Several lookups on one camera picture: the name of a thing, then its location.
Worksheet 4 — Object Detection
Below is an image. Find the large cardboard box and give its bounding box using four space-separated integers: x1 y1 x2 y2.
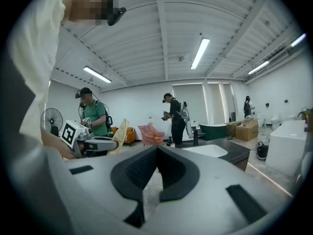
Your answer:
235 118 259 142

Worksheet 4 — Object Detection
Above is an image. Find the black standing fan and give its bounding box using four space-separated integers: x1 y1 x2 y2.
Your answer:
40 108 64 137

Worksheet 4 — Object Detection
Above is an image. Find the person's face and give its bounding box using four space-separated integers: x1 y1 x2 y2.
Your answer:
61 0 114 26

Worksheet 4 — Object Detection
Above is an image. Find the orange sofa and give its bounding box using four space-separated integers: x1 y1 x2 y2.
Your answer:
111 126 137 145

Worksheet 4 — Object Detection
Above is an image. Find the black vacuum cleaner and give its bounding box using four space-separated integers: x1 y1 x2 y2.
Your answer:
256 141 270 161

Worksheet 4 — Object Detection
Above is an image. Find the long ceiling light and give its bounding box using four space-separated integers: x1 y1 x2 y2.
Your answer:
190 37 211 70
247 61 270 75
291 33 307 47
83 66 112 84

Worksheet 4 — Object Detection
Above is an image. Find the small cardboard box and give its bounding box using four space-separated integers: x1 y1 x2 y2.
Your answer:
226 121 243 138

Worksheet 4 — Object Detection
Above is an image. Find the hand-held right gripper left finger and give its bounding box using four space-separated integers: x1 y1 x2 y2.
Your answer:
64 145 162 235

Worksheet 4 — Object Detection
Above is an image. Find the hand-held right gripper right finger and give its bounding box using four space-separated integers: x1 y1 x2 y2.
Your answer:
144 145 293 235

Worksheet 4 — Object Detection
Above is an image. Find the white toilet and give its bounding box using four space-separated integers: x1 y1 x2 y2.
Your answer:
270 113 282 131

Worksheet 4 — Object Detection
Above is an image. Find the black vanity counter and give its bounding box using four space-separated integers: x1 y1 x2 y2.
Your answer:
175 138 251 172

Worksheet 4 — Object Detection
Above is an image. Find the person's left forearm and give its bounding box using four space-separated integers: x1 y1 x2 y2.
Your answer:
40 127 77 160

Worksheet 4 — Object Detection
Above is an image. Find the black head-worn camera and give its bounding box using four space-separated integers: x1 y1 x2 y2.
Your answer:
107 0 127 26

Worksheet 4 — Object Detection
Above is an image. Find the white wash basin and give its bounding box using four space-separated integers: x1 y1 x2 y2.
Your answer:
182 144 228 159

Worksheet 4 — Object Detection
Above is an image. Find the white bathtub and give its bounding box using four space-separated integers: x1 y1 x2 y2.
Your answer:
265 120 308 176

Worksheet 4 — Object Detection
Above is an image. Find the yellow hanging cloth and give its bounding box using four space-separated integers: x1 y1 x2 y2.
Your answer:
107 118 130 156

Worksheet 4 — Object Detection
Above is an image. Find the brass bathtub faucet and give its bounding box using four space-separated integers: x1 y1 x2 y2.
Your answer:
297 108 310 122

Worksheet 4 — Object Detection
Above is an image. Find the person's cream t-shirt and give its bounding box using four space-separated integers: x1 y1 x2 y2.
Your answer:
7 0 68 147

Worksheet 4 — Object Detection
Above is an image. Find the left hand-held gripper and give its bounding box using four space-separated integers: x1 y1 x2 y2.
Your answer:
59 120 123 159

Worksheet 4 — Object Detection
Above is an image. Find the pink armchair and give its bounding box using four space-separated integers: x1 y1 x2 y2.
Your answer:
137 124 165 146

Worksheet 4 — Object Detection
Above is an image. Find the dark green bathtub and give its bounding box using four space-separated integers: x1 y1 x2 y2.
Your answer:
199 123 228 141

